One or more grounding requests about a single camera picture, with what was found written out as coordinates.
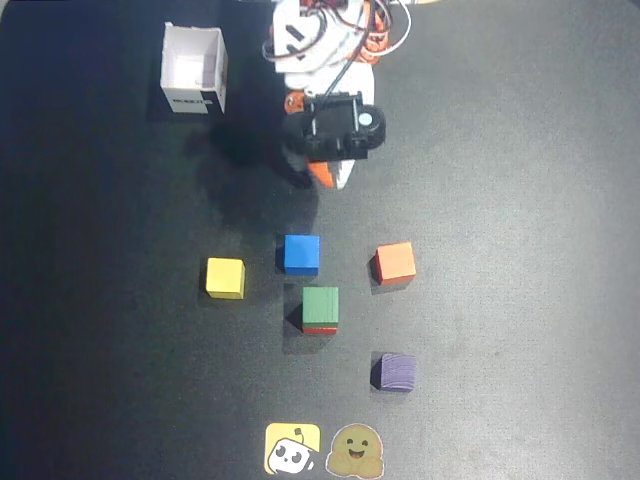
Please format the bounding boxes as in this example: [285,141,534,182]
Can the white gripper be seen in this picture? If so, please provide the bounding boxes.
[283,61,377,191]

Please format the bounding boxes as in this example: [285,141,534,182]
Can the green cube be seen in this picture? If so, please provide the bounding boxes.
[301,285,341,329]

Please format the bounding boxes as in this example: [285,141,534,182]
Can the orange robot base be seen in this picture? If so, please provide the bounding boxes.
[360,0,392,65]

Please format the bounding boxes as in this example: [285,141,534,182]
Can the blue cube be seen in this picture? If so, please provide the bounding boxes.
[282,233,322,277]

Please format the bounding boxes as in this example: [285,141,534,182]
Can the orange cube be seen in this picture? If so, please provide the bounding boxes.
[371,241,418,287]

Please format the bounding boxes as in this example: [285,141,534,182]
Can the yellow cube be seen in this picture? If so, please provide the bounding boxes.
[205,256,247,301]

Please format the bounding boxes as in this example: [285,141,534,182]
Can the purple cube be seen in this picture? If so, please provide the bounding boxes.
[370,352,418,393]

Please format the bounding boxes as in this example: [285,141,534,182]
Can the black table mat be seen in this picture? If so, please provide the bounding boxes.
[0,0,640,480]

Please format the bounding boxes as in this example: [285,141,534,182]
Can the white cardboard box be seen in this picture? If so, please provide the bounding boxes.
[160,21,229,116]

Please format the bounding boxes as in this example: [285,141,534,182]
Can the yellow robot sticker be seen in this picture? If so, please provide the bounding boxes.
[263,422,322,476]

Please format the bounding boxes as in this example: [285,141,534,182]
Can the smiling hugging face sticker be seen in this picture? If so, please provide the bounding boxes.
[325,423,386,477]

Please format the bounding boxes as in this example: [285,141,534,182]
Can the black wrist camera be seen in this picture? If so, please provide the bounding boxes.
[281,91,389,162]

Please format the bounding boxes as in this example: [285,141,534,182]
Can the black camera cable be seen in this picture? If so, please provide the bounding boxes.
[323,58,352,99]

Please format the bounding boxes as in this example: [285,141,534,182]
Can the white and red servo wires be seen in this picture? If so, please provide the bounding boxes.
[298,0,413,67]

